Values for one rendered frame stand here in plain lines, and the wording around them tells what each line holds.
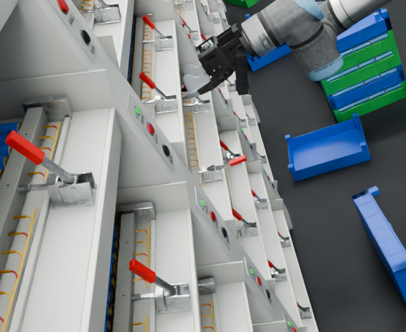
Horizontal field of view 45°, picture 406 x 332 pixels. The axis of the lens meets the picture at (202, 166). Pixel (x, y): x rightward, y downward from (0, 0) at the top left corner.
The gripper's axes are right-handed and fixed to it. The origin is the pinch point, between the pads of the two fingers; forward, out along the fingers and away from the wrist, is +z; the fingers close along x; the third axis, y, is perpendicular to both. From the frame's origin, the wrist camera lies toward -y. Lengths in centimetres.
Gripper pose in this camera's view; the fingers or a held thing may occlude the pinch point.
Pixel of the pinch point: (185, 93)
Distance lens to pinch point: 121.8
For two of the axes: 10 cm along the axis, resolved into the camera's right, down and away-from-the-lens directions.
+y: -5.7, -6.1, -5.5
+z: -8.2, 4.9, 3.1
